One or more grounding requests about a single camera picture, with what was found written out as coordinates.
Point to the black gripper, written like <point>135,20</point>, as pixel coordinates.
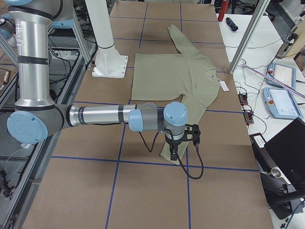
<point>172,144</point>

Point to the olive green long-sleeve shirt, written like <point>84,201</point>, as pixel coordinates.
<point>164,77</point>

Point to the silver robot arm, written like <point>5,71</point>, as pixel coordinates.
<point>37,116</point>

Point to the white shirt price tag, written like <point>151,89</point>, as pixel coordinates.
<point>224,86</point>

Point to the black box on table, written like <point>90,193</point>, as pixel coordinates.
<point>262,156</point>

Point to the grabber stick with white hook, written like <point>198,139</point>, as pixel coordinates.
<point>243,65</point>

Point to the near blue teach pendant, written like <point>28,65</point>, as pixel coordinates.
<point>281,104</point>

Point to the blue teach pendant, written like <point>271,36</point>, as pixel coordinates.
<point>283,73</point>
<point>281,104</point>

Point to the far blue teach pendant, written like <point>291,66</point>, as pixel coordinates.
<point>283,73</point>

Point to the folded dark blue umbrella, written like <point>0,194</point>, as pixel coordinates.
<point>231,24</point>

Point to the red cylindrical bottle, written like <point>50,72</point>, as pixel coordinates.
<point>223,10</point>

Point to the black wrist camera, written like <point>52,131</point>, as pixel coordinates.
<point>193,134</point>

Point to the aluminium frame post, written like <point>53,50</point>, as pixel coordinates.
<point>255,19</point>

